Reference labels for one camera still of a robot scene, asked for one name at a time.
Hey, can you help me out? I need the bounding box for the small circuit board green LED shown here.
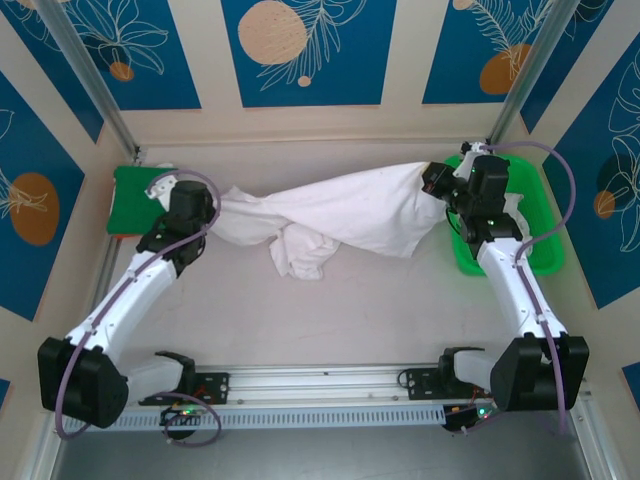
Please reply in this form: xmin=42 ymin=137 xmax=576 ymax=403
xmin=443 ymin=403 xmax=499 ymax=435
xmin=158 ymin=404 xmax=207 ymax=427

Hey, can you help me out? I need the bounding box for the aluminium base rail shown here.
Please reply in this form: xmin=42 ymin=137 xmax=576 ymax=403
xmin=119 ymin=366 xmax=594 ymax=409

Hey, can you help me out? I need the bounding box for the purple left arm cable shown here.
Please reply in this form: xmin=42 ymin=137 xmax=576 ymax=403
xmin=54 ymin=168 xmax=223 ymax=447

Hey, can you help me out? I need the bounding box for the large white t-shirt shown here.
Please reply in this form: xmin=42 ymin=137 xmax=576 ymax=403
xmin=213 ymin=160 xmax=449 ymax=281

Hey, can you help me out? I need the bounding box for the aluminium side rail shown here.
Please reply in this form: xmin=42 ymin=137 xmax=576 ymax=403
xmin=89 ymin=237 xmax=122 ymax=321

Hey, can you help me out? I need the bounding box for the aluminium frame post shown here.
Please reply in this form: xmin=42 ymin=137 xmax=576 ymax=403
xmin=37 ymin=0 xmax=142 ymax=162
xmin=485 ymin=0 xmax=567 ymax=154

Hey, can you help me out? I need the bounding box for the folded green t-shirt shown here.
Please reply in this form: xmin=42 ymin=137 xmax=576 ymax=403
xmin=107 ymin=164 xmax=177 ymax=236

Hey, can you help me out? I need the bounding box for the blue floral wall panel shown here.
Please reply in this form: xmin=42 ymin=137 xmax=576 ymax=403
xmin=221 ymin=0 xmax=399 ymax=108
xmin=0 ymin=72 xmax=86 ymax=322
xmin=542 ymin=49 xmax=640 ymax=310
xmin=64 ymin=0 xmax=203 ymax=112
xmin=519 ymin=0 xmax=640 ymax=135
xmin=0 ymin=0 xmax=105 ymax=145
xmin=422 ymin=0 xmax=551 ymax=106

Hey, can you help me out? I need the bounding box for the grey slotted cable duct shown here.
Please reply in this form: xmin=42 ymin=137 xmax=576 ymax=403
xmin=112 ymin=403 xmax=446 ymax=431

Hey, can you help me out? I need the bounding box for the green plastic basket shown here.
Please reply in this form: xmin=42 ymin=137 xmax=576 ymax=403
xmin=442 ymin=153 xmax=567 ymax=277

